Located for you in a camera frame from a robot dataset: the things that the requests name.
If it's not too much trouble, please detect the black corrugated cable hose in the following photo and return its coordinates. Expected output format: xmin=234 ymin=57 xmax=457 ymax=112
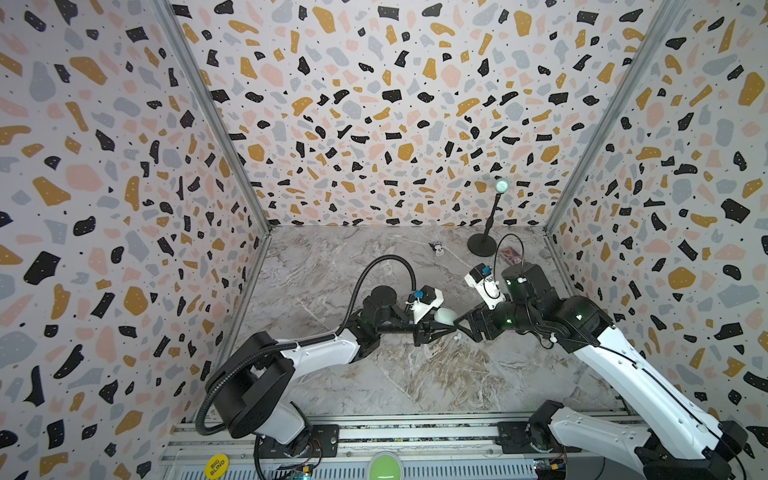
xmin=194 ymin=254 xmax=418 ymax=436

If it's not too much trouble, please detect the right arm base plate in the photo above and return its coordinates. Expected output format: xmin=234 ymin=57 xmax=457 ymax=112
xmin=494 ymin=421 xmax=581 ymax=455

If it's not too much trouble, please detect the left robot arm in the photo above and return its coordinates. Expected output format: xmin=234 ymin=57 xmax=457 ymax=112
xmin=195 ymin=286 xmax=459 ymax=447

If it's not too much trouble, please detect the colourful card box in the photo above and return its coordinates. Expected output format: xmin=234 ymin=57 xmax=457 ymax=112
xmin=499 ymin=246 xmax=525 ymax=266

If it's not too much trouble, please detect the yellow round sticker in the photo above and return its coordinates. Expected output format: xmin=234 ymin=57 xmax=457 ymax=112
xmin=204 ymin=454 xmax=230 ymax=480

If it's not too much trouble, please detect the mint green charging case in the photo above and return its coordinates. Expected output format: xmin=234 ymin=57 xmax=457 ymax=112
xmin=433 ymin=307 xmax=459 ymax=326

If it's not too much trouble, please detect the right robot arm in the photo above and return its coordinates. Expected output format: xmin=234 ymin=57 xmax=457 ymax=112
xmin=464 ymin=263 xmax=747 ymax=479

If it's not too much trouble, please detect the small black purple figurine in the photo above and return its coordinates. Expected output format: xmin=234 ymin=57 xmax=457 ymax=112
xmin=429 ymin=241 xmax=445 ymax=256

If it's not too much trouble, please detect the aluminium front rail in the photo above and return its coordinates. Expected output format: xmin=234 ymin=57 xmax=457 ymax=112
xmin=158 ymin=411 xmax=670 ymax=463

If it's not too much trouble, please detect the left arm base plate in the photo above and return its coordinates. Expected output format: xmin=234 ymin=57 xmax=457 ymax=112
xmin=254 ymin=424 xmax=340 ymax=460

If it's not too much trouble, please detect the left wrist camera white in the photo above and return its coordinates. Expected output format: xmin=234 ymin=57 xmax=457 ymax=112
xmin=406 ymin=285 xmax=444 ymax=324

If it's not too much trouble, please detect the green round button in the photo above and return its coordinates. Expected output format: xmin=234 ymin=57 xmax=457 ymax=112
xmin=365 ymin=452 xmax=405 ymax=480

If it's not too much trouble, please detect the black microphone stand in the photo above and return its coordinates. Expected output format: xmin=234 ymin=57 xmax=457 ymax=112
xmin=467 ymin=179 xmax=509 ymax=258

